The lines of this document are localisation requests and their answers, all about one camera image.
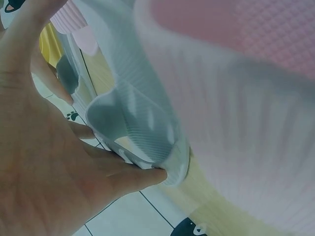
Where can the person's left hand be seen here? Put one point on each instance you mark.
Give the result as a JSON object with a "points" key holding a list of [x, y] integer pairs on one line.
{"points": [[41, 157]]}

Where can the person's left thumb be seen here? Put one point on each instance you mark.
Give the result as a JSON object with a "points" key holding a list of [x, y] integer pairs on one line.
{"points": [[32, 22]]}

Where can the grey-green ribbed plastic holder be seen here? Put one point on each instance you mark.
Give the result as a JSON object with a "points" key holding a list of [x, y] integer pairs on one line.
{"points": [[130, 49]]}

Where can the yellow glossy object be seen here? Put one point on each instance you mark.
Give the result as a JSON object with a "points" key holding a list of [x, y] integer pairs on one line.
{"points": [[50, 44]]}

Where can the light pink ribbed object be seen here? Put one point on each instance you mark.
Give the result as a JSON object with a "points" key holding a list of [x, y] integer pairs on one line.
{"points": [[69, 19]]}

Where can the pink slipper with ribbed side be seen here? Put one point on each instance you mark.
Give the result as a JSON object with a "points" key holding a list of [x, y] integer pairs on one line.
{"points": [[211, 110]]}

